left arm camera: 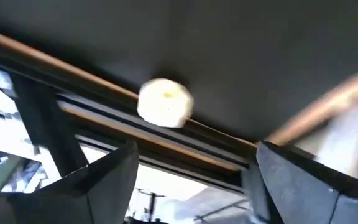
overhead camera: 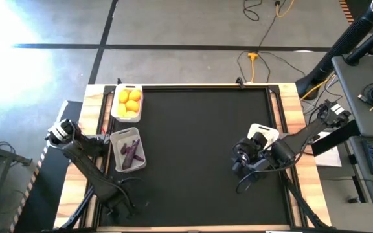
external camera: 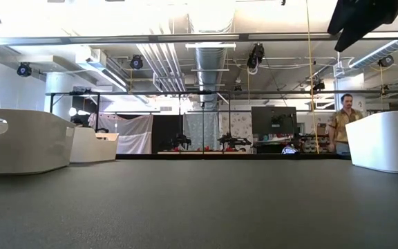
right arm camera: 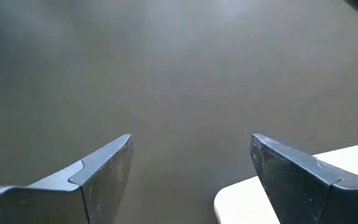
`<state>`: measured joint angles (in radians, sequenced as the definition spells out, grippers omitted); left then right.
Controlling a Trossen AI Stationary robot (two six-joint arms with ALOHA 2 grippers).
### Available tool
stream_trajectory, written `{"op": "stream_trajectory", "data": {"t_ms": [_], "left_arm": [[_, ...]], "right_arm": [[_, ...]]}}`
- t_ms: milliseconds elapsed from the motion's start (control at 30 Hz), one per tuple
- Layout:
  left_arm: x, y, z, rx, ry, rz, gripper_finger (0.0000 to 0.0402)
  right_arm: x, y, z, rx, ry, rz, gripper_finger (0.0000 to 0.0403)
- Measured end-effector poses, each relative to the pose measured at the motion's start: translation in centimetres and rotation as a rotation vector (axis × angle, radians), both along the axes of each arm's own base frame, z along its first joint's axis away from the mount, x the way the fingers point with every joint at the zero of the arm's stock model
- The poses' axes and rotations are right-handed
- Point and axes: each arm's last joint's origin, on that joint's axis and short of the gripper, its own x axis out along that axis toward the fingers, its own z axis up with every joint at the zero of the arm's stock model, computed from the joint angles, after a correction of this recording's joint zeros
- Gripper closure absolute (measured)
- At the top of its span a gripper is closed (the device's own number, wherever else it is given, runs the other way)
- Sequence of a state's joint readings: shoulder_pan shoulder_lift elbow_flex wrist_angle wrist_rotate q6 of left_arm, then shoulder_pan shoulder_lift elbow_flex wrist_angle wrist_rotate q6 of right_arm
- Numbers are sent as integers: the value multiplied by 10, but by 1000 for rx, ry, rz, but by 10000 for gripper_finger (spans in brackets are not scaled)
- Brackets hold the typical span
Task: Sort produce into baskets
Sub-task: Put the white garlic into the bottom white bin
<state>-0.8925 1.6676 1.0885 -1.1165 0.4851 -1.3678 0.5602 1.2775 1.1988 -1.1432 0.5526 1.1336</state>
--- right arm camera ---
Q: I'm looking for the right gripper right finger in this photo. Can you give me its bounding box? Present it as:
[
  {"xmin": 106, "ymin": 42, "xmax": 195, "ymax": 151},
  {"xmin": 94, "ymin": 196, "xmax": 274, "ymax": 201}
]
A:
[{"xmin": 249, "ymin": 133, "xmax": 358, "ymax": 224}]

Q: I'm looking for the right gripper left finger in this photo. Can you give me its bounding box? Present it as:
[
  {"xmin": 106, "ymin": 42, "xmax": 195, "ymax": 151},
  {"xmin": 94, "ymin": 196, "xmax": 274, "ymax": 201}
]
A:
[{"xmin": 0, "ymin": 133, "xmax": 134, "ymax": 224}]

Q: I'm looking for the white plastic bin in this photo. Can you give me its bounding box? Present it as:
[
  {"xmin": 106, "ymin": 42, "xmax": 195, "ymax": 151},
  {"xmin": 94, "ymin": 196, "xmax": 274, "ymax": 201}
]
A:
[{"xmin": 213, "ymin": 142, "xmax": 358, "ymax": 224}]

